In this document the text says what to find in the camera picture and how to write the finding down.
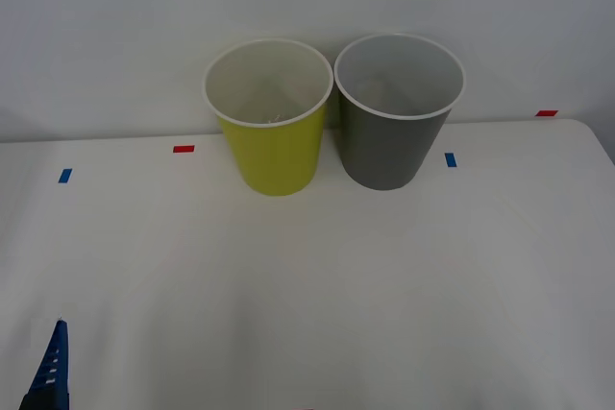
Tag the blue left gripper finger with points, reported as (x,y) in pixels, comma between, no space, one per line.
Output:
(60,371)

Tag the grey plastic bin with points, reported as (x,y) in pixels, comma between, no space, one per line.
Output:
(384,151)

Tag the clear plastic bottle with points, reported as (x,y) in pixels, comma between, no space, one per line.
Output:
(276,117)

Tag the yellow-green plastic bin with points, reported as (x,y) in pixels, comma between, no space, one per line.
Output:
(278,160)

